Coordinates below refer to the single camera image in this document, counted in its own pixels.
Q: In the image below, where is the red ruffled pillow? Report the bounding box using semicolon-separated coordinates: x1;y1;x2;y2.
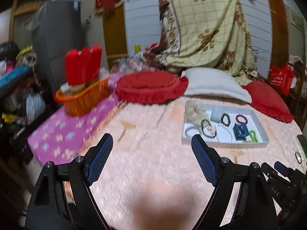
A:
115;71;189;104
242;80;294;123

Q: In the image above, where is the red ruffled pillow right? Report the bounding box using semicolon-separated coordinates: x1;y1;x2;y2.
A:
242;80;294;123

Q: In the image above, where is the dark blue hair claw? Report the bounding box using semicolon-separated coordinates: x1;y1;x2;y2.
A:
233;124;249;141

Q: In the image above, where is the white cream pillow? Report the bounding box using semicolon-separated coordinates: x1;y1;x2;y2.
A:
181;67;252;103

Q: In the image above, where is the red box in basket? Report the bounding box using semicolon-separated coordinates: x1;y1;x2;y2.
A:
64;45;102;86

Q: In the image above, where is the orange plastic basket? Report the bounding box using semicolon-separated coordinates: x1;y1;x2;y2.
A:
54;77;110;116

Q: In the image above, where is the grey braided hair tie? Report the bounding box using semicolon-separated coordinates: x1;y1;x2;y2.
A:
184;126;204;139

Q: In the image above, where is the purple floral sheet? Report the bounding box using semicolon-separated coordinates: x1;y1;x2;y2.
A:
28;73;122;165

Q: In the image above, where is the dark brown bead bracelet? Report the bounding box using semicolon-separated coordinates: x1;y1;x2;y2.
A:
220;113;232;127

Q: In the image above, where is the light blue fuzzy scrunchie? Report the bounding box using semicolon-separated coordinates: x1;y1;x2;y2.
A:
210;105;225;123

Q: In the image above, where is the cream dotted scrunchie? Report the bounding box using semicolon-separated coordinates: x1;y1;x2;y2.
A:
184;100;209;126

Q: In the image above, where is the white pearl bead necklace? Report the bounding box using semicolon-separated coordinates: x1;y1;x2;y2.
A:
215;122;234;143

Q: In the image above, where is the green bead bracelet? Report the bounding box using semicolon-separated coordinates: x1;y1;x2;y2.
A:
248;129;260;143

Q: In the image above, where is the pink quilted bedspread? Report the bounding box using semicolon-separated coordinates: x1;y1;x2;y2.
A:
63;95;307;230

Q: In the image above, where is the red ruffled pillow left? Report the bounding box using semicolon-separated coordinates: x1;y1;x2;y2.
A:
115;71;189;104

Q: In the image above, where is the yellow floral blanket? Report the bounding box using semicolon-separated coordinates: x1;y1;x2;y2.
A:
143;0;256;86

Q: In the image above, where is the white shallow cardboard tray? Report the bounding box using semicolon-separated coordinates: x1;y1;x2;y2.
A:
182;103;270;149

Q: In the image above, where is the black oval ring clip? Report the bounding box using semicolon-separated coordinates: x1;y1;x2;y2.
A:
295;151;302;164

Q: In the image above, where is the red shopping bag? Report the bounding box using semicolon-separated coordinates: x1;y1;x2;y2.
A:
268;63;295;96

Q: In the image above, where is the red bead bracelet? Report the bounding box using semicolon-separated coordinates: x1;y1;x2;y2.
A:
235;114;248;126

